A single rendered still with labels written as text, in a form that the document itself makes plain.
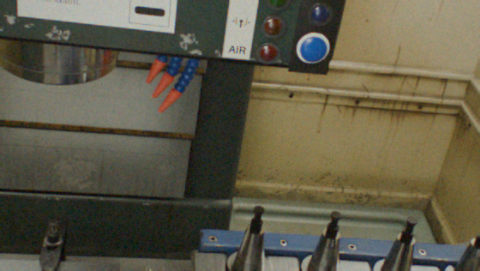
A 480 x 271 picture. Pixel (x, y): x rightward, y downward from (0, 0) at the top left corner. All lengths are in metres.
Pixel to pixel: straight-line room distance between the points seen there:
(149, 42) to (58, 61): 0.19
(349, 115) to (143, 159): 0.69
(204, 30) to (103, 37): 0.11
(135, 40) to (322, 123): 1.35
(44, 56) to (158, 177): 0.77
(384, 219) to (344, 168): 0.21
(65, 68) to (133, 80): 0.59
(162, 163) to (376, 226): 0.86
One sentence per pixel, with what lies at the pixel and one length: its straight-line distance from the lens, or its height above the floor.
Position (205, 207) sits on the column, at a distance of 1.77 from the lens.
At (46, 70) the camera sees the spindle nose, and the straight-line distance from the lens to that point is 0.98.
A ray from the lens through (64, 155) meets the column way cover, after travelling 1.68.
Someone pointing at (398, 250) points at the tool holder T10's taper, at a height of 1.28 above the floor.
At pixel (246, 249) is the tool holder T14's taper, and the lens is 1.06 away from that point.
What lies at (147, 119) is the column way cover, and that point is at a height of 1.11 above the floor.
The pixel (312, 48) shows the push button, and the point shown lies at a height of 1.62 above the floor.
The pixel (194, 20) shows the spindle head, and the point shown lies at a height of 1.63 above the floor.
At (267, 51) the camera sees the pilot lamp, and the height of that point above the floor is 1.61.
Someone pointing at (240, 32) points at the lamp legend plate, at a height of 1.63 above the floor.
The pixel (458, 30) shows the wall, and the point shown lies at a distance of 2.07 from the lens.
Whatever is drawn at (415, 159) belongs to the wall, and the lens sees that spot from 2.26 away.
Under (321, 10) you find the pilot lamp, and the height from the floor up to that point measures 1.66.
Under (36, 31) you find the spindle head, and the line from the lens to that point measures 0.82.
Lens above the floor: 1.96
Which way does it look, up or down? 31 degrees down
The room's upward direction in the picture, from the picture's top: 10 degrees clockwise
